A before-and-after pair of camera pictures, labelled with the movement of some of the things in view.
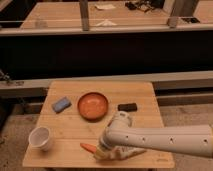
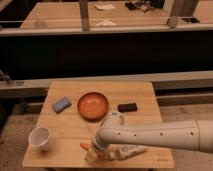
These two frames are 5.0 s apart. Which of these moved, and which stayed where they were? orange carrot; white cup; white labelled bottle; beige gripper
Moved: beige gripper
Stayed: white labelled bottle; white cup; orange carrot
